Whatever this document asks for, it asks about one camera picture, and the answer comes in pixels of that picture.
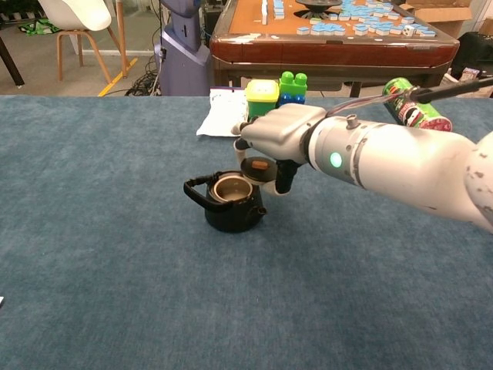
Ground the black floor cable bundle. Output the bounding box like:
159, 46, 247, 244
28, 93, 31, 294
125, 69, 163, 97

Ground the green bag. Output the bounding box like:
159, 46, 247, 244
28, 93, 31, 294
17, 18, 61, 36

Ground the white plastic snack bag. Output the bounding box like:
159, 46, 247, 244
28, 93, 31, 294
196, 87, 250, 138

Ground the blue mobile robot base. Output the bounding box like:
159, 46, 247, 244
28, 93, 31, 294
153, 0, 212, 97

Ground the white storage basket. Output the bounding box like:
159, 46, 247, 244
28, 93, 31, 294
438, 68, 493, 99

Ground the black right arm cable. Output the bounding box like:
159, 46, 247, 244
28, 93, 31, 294
325, 76, 493, 116

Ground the white chair with wooden legs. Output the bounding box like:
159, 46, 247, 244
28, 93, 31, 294
37, 0, 132, 85

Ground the brown mahjong table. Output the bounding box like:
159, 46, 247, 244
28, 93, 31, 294
210, 0, 461, 98

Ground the black cast iron teapot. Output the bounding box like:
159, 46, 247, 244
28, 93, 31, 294
183, 170, 268, 234

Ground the black lid with orange knob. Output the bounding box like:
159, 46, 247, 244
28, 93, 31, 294
240, 156, 279, 184

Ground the dark furniture leg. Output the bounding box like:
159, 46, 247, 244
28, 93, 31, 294
0, 36, 26, 86

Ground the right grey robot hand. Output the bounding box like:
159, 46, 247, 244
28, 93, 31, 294
230, 103, 327, 197

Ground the black mahjong table centre dial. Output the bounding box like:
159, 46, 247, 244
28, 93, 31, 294
294, 0, 344, 19

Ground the green toy building brick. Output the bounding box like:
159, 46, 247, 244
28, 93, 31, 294
279, 70, 309, 97

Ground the brown cardboard box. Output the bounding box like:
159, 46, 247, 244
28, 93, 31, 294
400, 0, 485, 39

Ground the black bag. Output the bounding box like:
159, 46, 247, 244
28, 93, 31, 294
450, 32, 493, 80

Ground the green yellow-lidded container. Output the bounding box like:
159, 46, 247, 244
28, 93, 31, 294
245, 79, 280, 121

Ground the green chips can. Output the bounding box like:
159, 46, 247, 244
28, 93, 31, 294
381, 76, 454, 133

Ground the blue felt table mat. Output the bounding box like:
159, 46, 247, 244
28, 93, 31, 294
0, 95, 493, 370

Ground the light wooden pole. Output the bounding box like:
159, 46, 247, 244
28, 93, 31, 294
115, 0, 130, 79

